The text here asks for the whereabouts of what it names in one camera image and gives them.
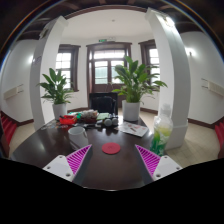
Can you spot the green exit sign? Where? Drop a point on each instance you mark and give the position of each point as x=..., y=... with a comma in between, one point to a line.
x=102, y=40

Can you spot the small potted plant white pot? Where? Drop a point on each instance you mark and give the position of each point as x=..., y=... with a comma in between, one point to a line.
x=57, y=90

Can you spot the large potted plant white pot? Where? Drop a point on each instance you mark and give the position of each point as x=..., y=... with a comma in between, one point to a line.
x=133, y=83

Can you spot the dark wooden glazed door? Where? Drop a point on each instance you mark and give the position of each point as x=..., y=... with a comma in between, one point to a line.
x=105, y=66

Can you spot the white printed paper leaflet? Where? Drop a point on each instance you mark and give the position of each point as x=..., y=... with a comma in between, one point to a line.
x=133, y=129

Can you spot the bowl of small items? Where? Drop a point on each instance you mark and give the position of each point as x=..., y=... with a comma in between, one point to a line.
x=89, y=115

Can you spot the green notebook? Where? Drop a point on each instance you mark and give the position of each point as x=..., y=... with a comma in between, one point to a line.
x=102, y=116

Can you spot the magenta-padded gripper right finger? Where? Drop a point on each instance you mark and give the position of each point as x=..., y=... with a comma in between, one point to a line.
x=165, y=165

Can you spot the clear green-labelled drink bottle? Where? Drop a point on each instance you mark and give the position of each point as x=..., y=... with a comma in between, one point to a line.
x=161, y=131

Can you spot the red plastic box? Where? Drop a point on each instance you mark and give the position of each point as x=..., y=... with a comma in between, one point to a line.
x=68, y=120

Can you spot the white ceramic mug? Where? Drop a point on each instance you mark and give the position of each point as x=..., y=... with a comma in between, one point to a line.
x=77, y=136

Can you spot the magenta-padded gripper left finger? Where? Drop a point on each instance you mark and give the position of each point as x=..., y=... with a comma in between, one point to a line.
x=61, y=166

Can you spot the grey double-ball object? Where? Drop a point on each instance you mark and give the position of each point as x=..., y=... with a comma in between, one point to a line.
x=110, y=121

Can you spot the black flat device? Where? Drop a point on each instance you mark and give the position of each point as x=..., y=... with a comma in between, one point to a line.
x=91, y=126

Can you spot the dark-framed window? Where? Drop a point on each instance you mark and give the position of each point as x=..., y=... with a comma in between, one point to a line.
x=66, y=68
x=151, y=56

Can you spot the red carpeted staircase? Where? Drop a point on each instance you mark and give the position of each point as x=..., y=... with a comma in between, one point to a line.
x=8, y=128

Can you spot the glowing wall lamp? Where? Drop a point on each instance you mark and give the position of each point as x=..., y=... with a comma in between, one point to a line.
x=190, y=51

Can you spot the flat round red coaster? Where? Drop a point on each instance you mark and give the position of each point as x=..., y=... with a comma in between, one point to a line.
x=111, y=148

